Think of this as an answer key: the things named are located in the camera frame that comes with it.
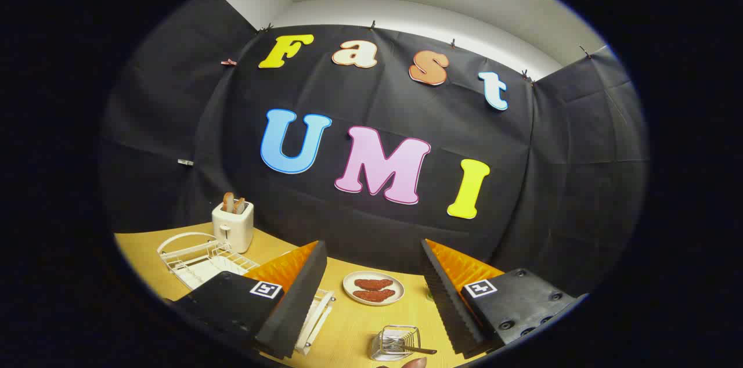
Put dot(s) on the row of dark backdrop clips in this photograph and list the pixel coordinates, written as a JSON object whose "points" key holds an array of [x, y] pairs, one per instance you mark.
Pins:
{"points": [[372, 25]]}

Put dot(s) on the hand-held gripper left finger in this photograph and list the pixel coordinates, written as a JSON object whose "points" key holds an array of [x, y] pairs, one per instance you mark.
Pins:
{"points": [[296, 304]]}

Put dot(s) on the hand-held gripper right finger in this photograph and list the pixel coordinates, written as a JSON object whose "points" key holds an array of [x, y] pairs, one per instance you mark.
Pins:
{"points": [[450, 310]]}

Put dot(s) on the white toaster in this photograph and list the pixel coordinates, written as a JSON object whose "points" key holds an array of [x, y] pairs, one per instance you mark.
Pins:
{"points": [[232, 231]]}

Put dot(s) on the white plate with meat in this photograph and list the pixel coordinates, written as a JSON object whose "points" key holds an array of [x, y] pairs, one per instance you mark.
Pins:
{"points": [[347, 287]]}

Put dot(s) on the toasted bread slice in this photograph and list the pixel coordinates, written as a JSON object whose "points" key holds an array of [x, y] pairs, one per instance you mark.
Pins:
{"points": [[239, 206], [228, 202]]}

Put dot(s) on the red meat piece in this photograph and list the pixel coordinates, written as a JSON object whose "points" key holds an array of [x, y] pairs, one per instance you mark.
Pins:
{"points": [[372, 284], [374, 296]]}

